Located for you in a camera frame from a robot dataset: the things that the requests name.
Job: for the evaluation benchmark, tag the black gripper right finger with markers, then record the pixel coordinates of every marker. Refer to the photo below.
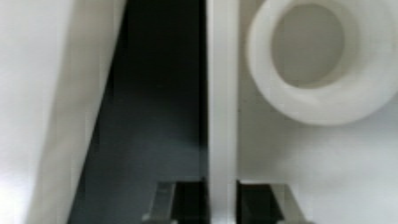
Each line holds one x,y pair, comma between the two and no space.
267,205

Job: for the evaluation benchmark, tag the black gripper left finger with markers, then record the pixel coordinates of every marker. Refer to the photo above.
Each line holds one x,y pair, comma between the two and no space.
180,204

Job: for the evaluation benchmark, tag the white square table top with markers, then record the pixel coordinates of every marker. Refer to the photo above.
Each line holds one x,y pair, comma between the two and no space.
302,108

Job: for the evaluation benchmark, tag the white U-shaped obstacle wall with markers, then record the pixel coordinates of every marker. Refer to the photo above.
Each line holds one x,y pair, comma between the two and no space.
57,44

